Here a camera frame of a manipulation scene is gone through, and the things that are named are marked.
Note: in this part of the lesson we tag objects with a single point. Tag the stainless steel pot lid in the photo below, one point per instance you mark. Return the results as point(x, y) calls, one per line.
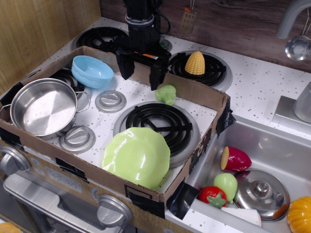
point(261, 191)

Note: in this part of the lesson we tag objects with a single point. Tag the black front left burner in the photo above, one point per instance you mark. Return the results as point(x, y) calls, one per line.
point(66, 75)

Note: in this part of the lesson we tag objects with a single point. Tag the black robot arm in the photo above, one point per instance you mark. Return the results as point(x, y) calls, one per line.
point(146, 11)

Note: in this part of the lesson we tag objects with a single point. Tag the silver stove top knob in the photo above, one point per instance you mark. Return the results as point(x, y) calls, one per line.
point(110, 101)
point(78, 139)

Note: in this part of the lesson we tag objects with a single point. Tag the silver sink basin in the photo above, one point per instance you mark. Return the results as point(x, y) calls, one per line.
point(286, 156)

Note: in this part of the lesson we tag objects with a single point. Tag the black back right burner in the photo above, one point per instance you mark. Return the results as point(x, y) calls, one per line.
point(218, 74)

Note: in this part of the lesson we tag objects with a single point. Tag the light blue plastic bowl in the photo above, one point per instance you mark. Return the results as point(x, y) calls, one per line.
point(91, 71)

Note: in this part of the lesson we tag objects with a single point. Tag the orange toy pumpkin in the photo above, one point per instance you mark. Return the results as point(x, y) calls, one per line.
point(299, 215)

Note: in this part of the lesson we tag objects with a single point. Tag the orange object bottom left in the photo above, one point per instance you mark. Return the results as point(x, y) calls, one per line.
point(7, 227)

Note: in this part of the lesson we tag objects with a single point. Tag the grey faucet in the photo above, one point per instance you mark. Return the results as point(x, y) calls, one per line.
point(293, 113)

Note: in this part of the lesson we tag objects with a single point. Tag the silver oven knob right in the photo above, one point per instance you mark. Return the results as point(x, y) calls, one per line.
point(112, 212)

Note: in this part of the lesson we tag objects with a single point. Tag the silver stove knob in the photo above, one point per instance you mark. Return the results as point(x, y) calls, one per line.
point(165, 43)
point(78, 139)
point(110, 101)

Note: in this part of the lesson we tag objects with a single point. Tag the silver oven knob left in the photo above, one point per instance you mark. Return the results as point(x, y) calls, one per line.
point(13, 161)

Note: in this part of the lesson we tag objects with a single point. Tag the yellow toy corn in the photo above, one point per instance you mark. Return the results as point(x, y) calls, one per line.
point(195, 64)

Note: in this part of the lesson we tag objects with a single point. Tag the black burner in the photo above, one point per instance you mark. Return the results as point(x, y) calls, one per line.
point(175, 124)
point(218, 74)
point(66, 75)
point(100, 38)

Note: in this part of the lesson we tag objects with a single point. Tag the black back left burner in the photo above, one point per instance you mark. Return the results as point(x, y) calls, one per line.
point(100, 38)

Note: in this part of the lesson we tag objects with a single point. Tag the orange toy carrot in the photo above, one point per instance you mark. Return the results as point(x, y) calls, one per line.
point(147, 55)

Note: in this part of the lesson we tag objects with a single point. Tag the red toy strawberry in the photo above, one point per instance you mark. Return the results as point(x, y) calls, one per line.
point(213, 196)

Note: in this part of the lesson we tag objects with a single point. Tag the silver oven knob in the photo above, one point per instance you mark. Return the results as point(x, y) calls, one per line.
point(13, 161)
point(112, 212)

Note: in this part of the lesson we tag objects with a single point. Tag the silver back stove knob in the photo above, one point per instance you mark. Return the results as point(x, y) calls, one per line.
point(165, 43)

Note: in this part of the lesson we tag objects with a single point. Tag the silver oven door handle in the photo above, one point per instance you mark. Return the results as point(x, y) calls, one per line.
point(47, 203)

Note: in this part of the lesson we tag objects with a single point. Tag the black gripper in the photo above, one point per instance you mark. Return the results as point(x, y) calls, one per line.
point(143, 37)

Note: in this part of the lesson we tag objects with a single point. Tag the purple toy eggplant half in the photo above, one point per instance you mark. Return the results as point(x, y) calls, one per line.
point(234, 160)

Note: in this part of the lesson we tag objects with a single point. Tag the hanging metal grater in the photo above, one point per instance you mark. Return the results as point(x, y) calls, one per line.
point(188, 19)

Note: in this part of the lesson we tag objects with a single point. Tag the green toy pear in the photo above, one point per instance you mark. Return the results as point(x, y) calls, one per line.
point(228, 183)

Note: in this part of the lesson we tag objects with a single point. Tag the brown cardboard fence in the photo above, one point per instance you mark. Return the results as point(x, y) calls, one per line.
point(82, 174)

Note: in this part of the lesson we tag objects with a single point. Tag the black front right burner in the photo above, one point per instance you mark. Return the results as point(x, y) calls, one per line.
point(175, 124)

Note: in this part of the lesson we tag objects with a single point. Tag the green toy broccoli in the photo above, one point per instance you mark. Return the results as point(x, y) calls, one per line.
point(166, 94)

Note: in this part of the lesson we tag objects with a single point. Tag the hanging steel ladle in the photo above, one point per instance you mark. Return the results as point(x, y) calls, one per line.
point(298, 48)

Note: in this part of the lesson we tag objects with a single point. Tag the light green plastic plate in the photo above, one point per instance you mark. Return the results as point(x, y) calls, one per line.
point(138, 155)

